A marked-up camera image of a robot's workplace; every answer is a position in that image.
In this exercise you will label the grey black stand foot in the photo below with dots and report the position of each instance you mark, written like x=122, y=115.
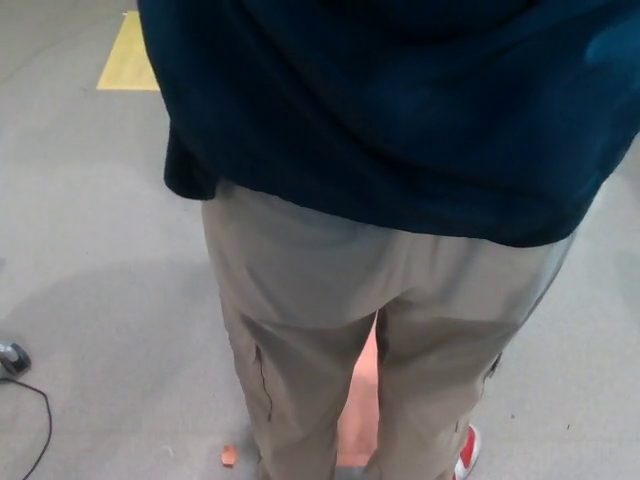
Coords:
x=14, y=357

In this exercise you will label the khaki trousers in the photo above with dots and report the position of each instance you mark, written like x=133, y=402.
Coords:
x=310, y=280

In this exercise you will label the small orange tape scrap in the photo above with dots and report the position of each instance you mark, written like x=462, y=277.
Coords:
x=229, y=450

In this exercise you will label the orange rectangular floor marking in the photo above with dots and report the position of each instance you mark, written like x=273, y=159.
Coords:
x=357, y=400

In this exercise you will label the yellow floor marking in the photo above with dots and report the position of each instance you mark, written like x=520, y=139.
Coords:
x=130, y=60

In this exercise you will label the red white right sneaker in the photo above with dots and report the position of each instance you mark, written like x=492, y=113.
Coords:
x=470, y=452

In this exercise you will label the dark navy blue coat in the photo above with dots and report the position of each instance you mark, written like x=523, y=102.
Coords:
x=375, y=125

